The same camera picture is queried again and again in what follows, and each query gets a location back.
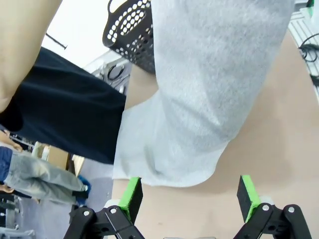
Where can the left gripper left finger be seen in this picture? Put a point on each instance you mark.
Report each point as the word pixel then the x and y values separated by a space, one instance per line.
pixel 99 224

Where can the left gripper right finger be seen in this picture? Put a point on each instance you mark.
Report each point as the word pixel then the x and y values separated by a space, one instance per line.
pixel 274 224

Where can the grey sweat shorts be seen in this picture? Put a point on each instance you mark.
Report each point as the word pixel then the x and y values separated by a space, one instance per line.
pixel 199 74

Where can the person's right forearm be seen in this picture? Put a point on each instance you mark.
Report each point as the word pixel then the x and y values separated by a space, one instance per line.
pixel 22 49

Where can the mannequin with red crop top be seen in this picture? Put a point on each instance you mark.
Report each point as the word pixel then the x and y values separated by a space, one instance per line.
pixel 37 171

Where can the person in black t-shirt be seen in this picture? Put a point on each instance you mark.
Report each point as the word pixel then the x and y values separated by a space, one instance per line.
pixel 62 104

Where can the black perforated plastic basket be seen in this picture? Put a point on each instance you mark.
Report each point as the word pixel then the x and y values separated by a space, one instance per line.
pixel 107 37

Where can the grey grooved metal plate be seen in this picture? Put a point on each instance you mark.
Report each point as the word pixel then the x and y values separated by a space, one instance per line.
pixel 296 20

